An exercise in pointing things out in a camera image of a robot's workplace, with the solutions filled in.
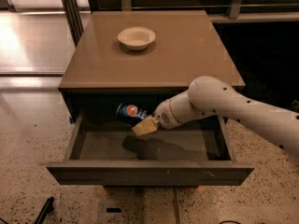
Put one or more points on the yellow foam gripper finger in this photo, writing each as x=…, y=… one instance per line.
x=147, y=125

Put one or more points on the blue pepsi can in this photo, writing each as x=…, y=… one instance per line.
x=130, y=114

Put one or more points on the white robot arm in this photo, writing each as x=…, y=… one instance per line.
x=209, y=96

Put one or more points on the open grey top drawer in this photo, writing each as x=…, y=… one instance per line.
x=107, y=152

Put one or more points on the grey cabinet with counter top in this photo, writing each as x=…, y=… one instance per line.
x=103, y=73

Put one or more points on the white ceramic bowl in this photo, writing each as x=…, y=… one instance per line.
x=136, y=38

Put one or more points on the black stand leg on floor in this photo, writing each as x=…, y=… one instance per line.
x=46, y=209

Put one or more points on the metal railing frame behind cabinet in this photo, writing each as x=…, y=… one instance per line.
x=219, y=11

